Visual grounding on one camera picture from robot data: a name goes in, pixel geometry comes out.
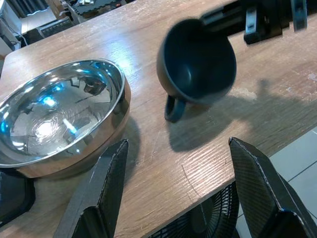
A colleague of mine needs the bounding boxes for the black fan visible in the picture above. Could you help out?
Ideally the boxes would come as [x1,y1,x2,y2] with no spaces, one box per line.
[146,182,240,238]

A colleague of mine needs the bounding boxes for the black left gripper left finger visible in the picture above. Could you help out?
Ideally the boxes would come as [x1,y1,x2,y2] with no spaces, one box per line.
[53,138,130,238]

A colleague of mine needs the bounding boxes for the black plastic tray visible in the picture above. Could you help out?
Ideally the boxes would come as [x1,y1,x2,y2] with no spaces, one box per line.
[0,170,36,225]

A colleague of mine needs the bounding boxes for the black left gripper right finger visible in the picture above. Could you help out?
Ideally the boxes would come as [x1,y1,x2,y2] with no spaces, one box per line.
[228,136,317,238]

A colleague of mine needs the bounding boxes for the stainless steel bowl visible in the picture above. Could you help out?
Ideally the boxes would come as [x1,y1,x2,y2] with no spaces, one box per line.
[0,58,132,179]

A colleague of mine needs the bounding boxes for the black foam mat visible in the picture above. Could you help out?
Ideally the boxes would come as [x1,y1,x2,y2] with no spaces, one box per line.
[66,0,118,18]

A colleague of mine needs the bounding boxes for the dark grey cup with handle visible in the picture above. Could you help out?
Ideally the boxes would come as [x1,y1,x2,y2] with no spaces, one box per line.
[156,18,237,123]

